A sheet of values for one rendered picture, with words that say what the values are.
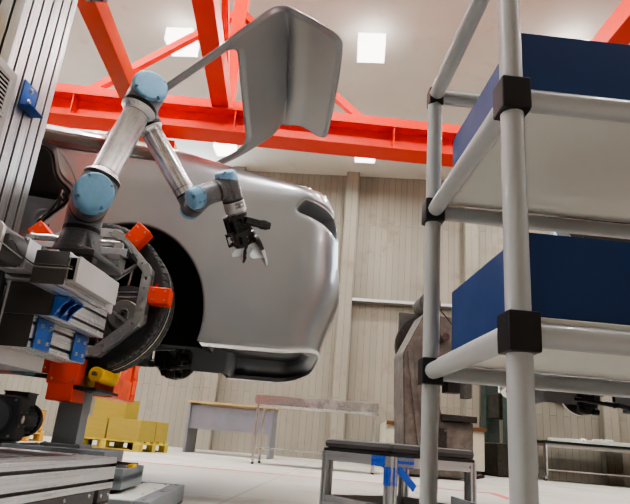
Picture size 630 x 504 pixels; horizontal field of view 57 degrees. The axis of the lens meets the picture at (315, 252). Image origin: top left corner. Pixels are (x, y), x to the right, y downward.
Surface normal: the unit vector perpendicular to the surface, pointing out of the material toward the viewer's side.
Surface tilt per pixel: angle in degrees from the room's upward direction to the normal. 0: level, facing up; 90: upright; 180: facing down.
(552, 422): 90
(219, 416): 90
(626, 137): 180
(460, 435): 90
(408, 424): 90
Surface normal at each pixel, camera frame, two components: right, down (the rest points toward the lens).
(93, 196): 0.43, -0.12
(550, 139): -0.08, 0.95
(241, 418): -0.04, -0.32
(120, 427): -0.33, -0.32
